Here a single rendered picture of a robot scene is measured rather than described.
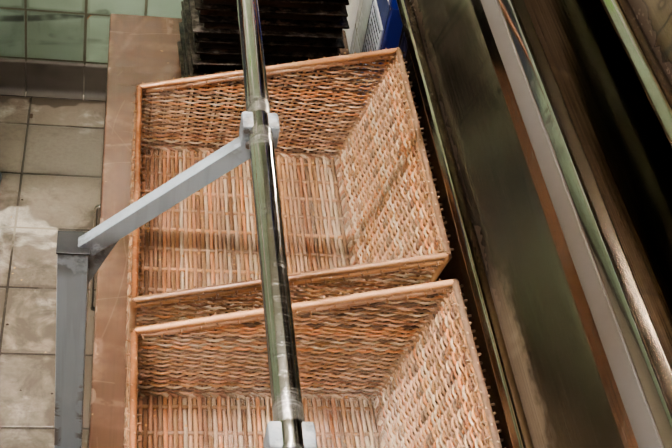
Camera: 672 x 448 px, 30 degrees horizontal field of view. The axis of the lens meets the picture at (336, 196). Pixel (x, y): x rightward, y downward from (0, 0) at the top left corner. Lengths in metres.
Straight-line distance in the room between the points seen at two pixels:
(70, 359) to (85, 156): 1.54
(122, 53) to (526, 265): 1.25
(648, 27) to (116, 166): 1.31
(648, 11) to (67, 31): 2.29
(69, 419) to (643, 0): 1.04
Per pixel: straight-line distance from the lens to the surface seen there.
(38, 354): 2.81
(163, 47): 2.69
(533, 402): 1.57
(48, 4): 3.36
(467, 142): 1.90
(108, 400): 1.97
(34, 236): 3.07
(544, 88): 1.21
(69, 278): 1.69
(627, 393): 0.99
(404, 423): 1.91
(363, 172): 2.29
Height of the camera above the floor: 2.10
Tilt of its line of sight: 40 degrees down
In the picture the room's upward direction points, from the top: 12 degrees clockwise
